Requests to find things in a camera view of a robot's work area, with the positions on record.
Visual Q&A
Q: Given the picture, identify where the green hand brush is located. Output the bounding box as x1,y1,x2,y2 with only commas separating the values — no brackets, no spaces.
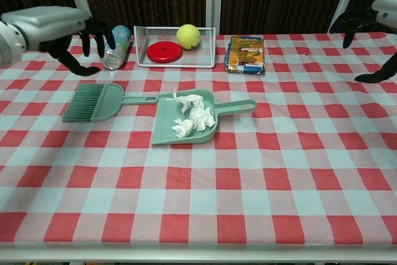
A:
61,83,159,123

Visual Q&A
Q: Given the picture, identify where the clear plastic drink bottle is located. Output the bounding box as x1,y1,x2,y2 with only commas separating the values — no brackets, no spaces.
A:
102,25,133,71

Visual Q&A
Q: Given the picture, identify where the white rectangular tray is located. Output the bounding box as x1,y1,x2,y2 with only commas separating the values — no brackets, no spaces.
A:
133,25,216,69

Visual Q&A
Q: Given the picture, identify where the orange blue snack packet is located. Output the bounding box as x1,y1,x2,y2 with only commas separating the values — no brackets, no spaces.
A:
223,35,266,76

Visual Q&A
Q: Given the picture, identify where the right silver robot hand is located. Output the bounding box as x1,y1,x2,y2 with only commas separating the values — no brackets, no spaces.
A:
329,0,397,84

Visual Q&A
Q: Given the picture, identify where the red plastic disc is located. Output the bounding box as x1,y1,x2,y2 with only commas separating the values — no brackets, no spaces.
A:
146,41,183,62

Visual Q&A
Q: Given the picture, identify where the red white checkered tablecloth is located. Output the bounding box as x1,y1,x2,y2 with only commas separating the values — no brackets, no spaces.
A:
0,32,397,252

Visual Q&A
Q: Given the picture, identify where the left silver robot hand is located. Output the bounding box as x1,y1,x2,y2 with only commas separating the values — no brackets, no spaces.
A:
1,6,116,77

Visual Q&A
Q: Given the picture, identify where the green plastic dustpan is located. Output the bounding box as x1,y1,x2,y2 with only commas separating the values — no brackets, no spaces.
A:
151,89,257,146

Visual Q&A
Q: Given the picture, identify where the yellow tennis ball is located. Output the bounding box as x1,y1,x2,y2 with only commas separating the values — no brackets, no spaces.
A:
176,24,202,50

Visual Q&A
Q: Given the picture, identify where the white tissue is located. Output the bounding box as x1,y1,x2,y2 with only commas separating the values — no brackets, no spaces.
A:
189,105,216,132
171,118,195,139
172,89,205,114

